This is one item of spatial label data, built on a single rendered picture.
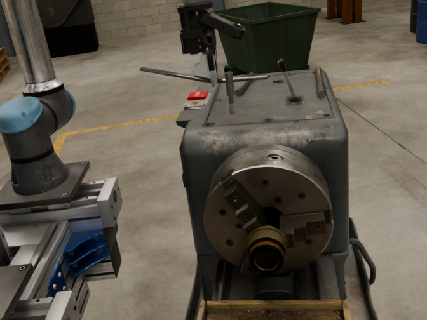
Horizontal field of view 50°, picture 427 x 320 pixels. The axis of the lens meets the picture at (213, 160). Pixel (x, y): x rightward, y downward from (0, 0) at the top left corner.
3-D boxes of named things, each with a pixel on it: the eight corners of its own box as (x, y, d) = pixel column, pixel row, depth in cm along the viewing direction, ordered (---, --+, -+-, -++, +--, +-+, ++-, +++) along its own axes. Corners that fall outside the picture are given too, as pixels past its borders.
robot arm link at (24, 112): (-1, 160, 121) (-19, 112, 116) (25, 140, 133) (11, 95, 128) (39, 159, 119) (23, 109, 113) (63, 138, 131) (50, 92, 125)
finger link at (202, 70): (196, 87, 123) (191, 53, 119) (218, 86, 122) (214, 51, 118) (194, 91, 120) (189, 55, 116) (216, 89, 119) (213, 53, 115)
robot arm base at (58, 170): (4, 197, 123) (-8, 164, 119) (24, 172, 137) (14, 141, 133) (59, 191, 123) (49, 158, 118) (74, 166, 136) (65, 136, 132)
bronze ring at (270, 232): (245, 220, 106) (243, 244, 98) (286, 218, 104) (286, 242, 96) (248, 252, 110) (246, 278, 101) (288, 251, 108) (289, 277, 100)
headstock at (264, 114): (211, 167, 192) (199, 77, 175) (328, 161, 184) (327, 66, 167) (187, 257, 139) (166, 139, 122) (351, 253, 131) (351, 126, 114)
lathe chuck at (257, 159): (205, 246, 128) (211, 143, 114) (319, 259, 125) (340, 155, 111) (200, 266, 120) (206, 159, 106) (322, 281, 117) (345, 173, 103)
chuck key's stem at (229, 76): (236, 112, 126) (232, 70, 121) (236, 114, 124) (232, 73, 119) (229, 112, 126) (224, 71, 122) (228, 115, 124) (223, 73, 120)
